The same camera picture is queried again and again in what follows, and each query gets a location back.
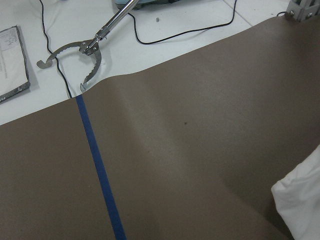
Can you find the white long-sleeve printed shirt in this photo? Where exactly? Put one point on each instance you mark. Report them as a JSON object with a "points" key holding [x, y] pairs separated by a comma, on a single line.
{"points": [[297, 198]]}

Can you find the aluminium frame post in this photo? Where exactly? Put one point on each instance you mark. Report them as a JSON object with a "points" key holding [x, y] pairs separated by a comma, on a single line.
{"points": [[302, 10]]}

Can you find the grabber reacher tool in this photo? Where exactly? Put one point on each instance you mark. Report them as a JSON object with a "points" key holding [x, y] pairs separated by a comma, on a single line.
{"points": [[91, 46]]}

